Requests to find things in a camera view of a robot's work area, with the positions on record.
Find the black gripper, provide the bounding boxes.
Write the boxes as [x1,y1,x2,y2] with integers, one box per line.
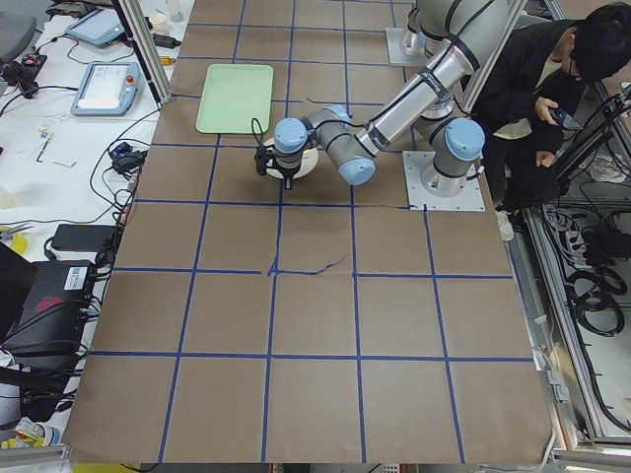
[273,152,303,190]

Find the white round plate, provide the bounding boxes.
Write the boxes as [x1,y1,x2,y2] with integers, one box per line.
[265,135,318,179]

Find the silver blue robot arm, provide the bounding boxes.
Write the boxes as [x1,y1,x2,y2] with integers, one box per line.
[400,1,443,57]
[255,1,509,189]

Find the mint green tray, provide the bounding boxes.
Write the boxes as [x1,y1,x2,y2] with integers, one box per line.
[195,64,274,134]

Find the brass cylinder tool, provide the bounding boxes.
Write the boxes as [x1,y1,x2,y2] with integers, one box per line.
[160,56,176,66]

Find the near teach pendant tablet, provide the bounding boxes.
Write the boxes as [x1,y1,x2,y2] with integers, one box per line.
[70,61,140,116]

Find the teach pendant tablet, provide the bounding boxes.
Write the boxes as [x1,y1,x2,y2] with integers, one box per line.
[70,61,140,116]
[65,9,124,48]

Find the far teach pendant tablet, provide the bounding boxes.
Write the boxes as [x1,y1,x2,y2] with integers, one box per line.
[65,9,124,48]

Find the black power adapter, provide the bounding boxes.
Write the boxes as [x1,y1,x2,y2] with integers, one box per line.
[50,224,114,252]

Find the person in black jacket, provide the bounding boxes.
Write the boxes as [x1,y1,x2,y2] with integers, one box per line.
[472,2,630,241]

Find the black computer box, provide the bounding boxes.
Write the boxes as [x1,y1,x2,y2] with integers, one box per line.
[2,260,97,356]

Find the black smartphone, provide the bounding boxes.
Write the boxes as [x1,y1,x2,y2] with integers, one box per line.
[549,107,583,131]

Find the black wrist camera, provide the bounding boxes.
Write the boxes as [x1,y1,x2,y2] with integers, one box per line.
[254,146,274,176]

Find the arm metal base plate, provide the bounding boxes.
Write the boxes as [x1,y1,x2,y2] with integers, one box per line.
[386,28,426,67]
[402,151,485,212]

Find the aluminium frame post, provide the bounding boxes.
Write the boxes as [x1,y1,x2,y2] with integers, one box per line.
[111,0,172,107]

